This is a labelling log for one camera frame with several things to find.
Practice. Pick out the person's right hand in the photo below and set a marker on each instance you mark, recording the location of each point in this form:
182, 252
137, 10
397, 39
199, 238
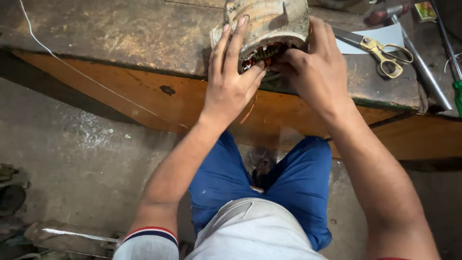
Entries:
317, 79

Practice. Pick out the person's left hand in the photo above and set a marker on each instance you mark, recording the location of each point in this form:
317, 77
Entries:
227, 90

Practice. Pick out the person's right fingers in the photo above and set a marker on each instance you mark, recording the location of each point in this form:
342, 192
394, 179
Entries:
288, 59

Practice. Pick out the grey electric motor stator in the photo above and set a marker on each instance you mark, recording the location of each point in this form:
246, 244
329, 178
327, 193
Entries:
269, 25

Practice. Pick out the white paper sheet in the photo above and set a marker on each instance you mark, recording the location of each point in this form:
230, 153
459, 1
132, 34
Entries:
382, 38

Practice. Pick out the blue trousers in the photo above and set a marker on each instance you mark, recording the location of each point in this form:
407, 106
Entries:
288, 187

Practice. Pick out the steel rod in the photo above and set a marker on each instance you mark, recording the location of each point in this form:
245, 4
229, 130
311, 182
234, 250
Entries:
422, 65

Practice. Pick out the wooden workbench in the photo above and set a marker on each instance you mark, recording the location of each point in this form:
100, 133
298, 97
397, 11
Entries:
144, 65

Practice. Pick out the small yellow green box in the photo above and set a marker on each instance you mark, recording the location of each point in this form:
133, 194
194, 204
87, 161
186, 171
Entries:
425, 11

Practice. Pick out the white grey shirt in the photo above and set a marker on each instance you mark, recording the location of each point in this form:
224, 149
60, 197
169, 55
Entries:
249, 231

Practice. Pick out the metal scrap pile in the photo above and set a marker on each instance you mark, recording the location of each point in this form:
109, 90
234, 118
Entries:
39, 224

